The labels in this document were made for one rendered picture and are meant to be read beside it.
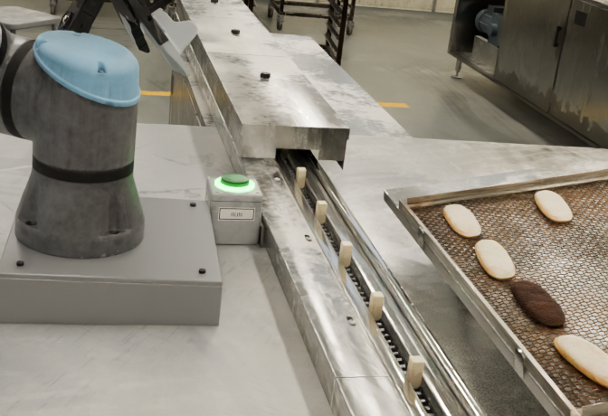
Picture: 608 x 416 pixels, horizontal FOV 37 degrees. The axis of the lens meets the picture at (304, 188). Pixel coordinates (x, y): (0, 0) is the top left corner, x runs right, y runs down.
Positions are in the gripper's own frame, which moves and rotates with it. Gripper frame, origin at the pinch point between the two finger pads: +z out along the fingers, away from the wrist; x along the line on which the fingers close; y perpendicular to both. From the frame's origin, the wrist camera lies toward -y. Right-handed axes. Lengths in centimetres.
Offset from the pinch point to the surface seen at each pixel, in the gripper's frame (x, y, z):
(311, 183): -4.3, 10.2, 28.2
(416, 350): -52, -3, 21
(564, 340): -63, 8, 22
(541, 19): 238, 244, 203
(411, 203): -25.2, 15.2, 26.7
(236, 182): -14.4, -2.4, 13.5
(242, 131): 5.8, 7.1, 19.1
